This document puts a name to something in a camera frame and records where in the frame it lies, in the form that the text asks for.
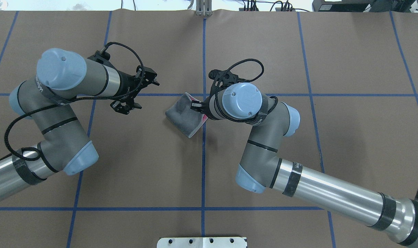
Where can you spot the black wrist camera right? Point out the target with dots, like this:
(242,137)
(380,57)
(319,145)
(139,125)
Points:
(221,80)

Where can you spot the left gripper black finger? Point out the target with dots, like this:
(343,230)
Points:
(149,78)

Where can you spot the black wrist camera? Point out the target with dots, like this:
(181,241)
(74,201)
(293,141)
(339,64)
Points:
(125,107)
(221,80)

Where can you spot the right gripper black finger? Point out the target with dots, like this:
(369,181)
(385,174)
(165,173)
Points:
(195,107)

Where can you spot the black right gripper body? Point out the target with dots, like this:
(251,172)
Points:
(196,107)

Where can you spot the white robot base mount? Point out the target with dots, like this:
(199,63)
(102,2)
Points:
(202,242)

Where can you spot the aluminium camera post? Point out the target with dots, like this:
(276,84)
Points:
(203,7)

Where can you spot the pink towel with grey back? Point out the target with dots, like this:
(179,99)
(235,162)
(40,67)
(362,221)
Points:
(186,120)

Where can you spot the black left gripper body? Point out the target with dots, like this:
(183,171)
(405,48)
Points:
(127,84)

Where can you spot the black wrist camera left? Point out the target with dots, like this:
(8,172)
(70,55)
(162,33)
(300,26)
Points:
(125,107)

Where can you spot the black box device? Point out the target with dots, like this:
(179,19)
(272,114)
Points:
(353,5)

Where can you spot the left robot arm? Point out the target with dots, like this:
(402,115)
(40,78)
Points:
(62,78)

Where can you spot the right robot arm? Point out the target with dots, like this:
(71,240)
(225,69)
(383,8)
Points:
(368,141)

